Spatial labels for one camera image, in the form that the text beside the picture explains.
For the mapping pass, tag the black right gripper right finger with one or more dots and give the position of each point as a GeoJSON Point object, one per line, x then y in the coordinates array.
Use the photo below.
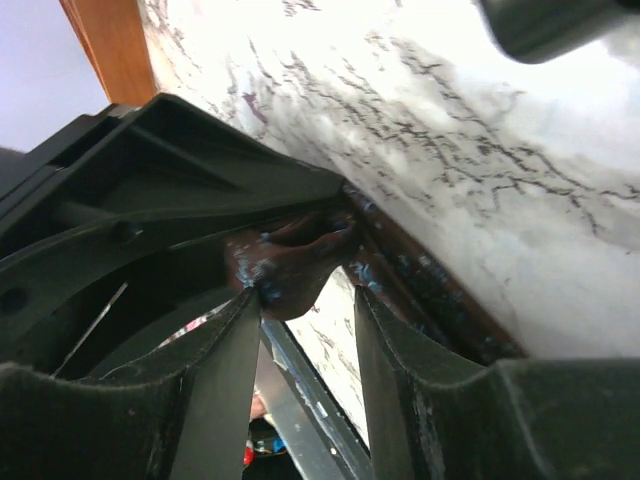
{"type": "Point", "coordinates": [432, 414]}

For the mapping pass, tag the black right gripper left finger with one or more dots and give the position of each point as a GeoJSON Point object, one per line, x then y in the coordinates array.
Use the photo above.
{"type": "Point", "coordinates": [179, 412]}

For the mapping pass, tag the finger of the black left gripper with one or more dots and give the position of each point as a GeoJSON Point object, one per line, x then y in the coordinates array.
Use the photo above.
{"type": "Point", "coordinates": [109, 313]}
{"type": "Point", "coordinates": [167, 158]}

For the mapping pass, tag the dark brown blue floral tie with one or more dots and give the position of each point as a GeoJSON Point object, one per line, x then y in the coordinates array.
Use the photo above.
{"type": "Point", "coordinates": [289, 262]}

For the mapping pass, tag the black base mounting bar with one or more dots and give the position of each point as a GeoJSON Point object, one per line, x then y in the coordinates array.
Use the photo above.
{"type": "Point", "coordinates": [320, 439]}

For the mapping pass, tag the orange wooden divided tray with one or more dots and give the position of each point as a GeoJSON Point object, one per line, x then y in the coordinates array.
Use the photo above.
{"type": "Point", "coordinates": [112, 37]}

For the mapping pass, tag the dark metal crank handle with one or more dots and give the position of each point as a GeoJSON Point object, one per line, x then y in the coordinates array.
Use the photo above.
{"type": "Point", "coordinates": [536, 31]}

